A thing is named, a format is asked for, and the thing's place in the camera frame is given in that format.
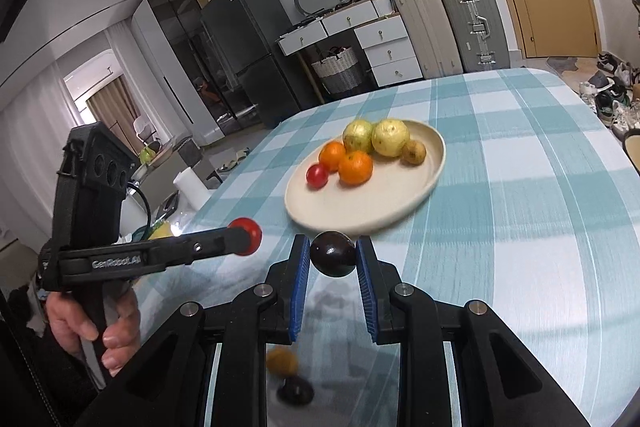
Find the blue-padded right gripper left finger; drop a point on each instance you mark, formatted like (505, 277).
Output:
(207, 366)

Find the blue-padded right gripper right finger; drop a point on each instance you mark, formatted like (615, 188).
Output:
(499, 381)

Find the brown longan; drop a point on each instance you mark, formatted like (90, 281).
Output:
(413, 153)
(281, 362)

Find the dark plum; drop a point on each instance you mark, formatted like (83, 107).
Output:
(296, 391)
(333, 254)

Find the red tomato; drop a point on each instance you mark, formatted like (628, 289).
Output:
(252, 230)
(317, 176)

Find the person's left hand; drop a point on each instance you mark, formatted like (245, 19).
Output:
(70, 325)

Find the white paper towel roll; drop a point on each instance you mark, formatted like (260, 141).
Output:
(192, 188)

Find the teal checked tablecloth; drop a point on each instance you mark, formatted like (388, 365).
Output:
(536, 213)

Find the cream oval plate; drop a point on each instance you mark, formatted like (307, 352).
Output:
(394, 190)

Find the orange mandarin right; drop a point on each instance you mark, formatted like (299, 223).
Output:
(355, 168)

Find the orange mandarin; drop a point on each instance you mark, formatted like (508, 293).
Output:
(355, 168)
(331, 155)

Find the orange mandarin left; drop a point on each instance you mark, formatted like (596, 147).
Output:
(331, 155)

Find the yellow-green guava right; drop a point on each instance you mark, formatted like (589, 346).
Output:
(389, 136)

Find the yellow-green guava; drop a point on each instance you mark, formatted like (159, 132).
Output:
(389, 136)
(357, 136)

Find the black glass cabinet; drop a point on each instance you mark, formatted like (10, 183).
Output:
(210, 99)

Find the dark grey refrigerator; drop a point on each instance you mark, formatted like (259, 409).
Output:
(245, 36)

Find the yellow-green guava left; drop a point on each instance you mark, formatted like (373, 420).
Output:
(357, 136)

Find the woven laundry basket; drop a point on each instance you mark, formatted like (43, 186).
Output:
(339, 71)

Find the silver aluminium suitcase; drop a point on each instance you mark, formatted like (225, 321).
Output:
(479, 34)

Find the white drawer cabinet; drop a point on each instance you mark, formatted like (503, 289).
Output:
(379, 30)

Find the beige hard suitcase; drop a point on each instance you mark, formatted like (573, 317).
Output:
(431, 36)

